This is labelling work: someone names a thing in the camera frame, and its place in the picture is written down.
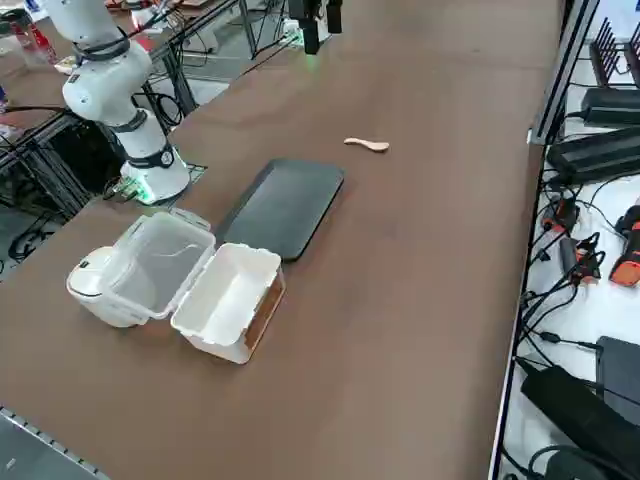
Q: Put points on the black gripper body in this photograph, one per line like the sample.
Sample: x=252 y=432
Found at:
x=309 y=10

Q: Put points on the translucent plastic container lid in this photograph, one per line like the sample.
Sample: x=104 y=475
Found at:
x=150 y=260

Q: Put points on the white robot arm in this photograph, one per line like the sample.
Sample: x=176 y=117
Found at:
x=107 y=90

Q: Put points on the white rectangular plastic container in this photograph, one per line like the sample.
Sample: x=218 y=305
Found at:
x=225 y=300

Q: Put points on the black rectangular tray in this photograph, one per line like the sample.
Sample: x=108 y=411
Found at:
x=285 y=210

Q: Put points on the red bottle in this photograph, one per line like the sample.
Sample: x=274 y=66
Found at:
x=39 y=35

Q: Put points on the black pronged rack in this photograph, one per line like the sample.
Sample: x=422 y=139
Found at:
x=612 y=55

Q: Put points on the long black power adapter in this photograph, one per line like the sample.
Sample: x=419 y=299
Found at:
x=595 y=155

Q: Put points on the orange black plug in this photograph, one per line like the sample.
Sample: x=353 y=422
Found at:
x=562 y=215
x=590 y=260

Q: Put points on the orange black power tool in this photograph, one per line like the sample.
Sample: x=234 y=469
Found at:
x=627 y=250

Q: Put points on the large black power brick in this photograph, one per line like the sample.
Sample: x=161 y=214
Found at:
x=575 y=410

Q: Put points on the dark grey flat box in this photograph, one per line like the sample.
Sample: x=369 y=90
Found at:
x=622 y=380

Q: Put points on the white post bracket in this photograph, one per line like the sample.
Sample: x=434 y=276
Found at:
x=535 y=137

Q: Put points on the aluminium frame post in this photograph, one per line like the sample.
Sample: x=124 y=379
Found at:
x=562 y=75

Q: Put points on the black metal table frame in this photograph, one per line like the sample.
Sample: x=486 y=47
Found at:
x=55 y=160

